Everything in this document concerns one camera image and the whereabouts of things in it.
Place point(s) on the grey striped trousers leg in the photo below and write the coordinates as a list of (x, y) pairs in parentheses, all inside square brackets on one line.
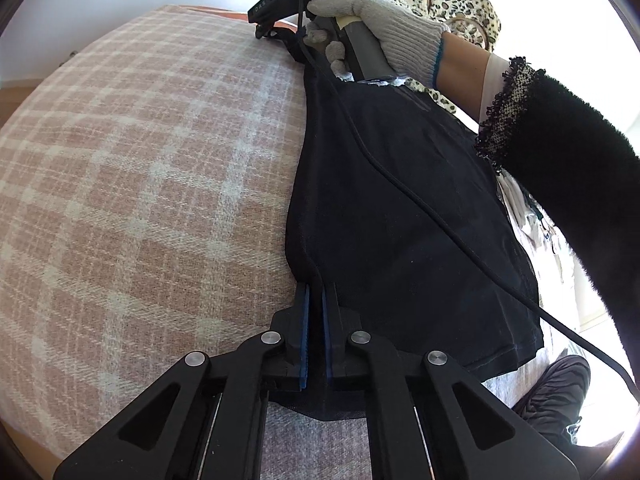
[(552, 406)]

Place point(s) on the pink plaid blanket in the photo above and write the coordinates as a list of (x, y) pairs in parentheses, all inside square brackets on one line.
[(145, 189)]

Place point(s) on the black t-shirt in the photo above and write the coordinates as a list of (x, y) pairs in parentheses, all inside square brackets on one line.
[(394, 210)]

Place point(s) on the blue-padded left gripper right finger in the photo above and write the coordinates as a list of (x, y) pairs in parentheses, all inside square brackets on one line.
[(427, 417)]

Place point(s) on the right hand grey knit glove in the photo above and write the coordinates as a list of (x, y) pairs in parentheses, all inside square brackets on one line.
[(412, 45)]

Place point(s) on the stack of folded light clothes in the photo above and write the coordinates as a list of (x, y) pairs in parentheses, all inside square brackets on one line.
[(547, 249)]

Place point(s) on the orange patterned bedsheet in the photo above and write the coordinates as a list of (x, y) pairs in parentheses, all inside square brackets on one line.
[(239, 16)]

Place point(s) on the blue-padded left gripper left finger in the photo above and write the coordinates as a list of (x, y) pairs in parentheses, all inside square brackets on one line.
[(204, 418)]

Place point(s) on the right forearm black fuzzy sleeve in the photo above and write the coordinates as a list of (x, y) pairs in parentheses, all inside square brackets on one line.
[(576, 164)]

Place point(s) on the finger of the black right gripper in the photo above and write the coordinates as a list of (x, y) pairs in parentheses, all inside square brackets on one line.
[(270, 11), (275, 31)]

